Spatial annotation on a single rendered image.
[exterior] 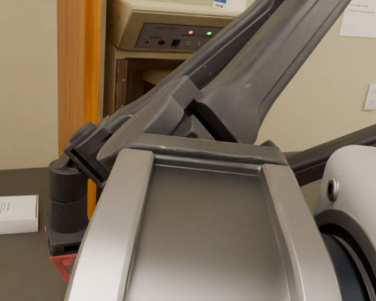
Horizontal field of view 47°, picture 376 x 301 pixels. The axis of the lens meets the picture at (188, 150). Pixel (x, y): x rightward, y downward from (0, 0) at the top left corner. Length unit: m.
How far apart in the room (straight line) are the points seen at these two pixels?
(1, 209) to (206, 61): 0.75
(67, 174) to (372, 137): 0.50
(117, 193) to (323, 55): 1.65
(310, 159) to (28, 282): 0.63
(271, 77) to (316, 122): 1.48
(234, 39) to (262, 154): 0.40
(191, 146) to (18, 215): 0.97
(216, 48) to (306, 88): 1.20
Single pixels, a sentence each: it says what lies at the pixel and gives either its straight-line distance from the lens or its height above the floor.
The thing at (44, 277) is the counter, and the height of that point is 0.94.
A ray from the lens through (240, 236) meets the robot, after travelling 0.16.
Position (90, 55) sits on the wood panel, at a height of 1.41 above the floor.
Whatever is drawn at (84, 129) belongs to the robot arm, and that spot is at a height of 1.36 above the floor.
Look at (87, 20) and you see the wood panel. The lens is 0.86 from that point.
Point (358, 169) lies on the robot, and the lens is 0.18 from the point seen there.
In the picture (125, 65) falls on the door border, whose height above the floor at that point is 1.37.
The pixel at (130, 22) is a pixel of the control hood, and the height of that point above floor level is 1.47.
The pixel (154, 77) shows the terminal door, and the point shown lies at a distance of 0.99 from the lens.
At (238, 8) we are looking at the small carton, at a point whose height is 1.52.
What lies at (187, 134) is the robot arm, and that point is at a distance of 0.29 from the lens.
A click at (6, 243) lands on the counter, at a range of 1.14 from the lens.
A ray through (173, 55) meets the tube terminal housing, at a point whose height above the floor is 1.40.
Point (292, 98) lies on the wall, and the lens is 1.76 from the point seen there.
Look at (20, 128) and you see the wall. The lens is 1.46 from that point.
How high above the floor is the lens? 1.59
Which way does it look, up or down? 23 degrees down
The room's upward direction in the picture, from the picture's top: 7 degrees clockwise
